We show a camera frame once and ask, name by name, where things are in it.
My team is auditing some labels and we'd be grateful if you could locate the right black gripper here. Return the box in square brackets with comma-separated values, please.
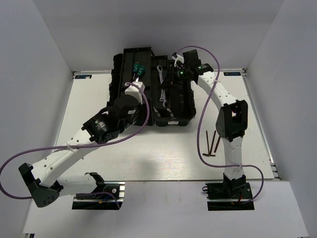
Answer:
[160, 64, 190, 89]

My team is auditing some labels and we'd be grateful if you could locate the black plastic toolbox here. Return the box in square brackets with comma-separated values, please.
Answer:
[107, 47, 196, 126]

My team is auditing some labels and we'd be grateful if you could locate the large silver ratchet wrench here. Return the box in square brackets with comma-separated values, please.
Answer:
[157, 64, 169, 109]

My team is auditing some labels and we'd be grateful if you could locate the green stubby screwdriver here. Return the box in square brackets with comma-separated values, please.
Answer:
[135, 65, 146, 82]
[133, 62, 140, 74]

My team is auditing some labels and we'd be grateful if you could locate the small silver ratchet wrench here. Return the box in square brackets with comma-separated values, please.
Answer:
[159, 81, 167, 104]

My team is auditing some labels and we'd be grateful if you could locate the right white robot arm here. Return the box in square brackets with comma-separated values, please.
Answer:
[172, 50, 248, 198]

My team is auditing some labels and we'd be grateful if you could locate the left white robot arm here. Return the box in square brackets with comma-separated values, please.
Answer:
[19, 95, 150, 208]

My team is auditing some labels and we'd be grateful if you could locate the left blue table label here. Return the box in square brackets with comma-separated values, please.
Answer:
[75, 75, 92, 79]

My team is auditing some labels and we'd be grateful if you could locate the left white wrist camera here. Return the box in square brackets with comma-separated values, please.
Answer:
[124, 81, 145, 105]

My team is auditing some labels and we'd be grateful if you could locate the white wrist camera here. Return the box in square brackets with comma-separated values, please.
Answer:
[171, 52, 184, 68]
[124, 81, 145, 105]

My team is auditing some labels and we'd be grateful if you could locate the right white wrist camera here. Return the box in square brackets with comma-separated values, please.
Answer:
[171, 52, 184, 68]

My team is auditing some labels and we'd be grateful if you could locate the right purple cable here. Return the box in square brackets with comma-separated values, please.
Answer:
[173, 46, 264, 204]

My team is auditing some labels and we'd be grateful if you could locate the purple cable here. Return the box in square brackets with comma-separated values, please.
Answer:
[173, 46, 264, 204]
[0, 81, 151, 209]

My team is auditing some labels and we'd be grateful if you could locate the brown T-handle hex key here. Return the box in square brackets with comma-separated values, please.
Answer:
[203, 130, 215, 157]

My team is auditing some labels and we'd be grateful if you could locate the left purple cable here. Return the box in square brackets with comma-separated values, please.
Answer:
[0, 81, 151, 209]

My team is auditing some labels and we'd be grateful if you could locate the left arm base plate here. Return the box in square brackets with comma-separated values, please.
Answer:
[72, 181, 125, 211]

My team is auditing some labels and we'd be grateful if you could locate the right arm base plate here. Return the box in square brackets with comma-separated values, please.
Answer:
[202, 182, 255, 211]

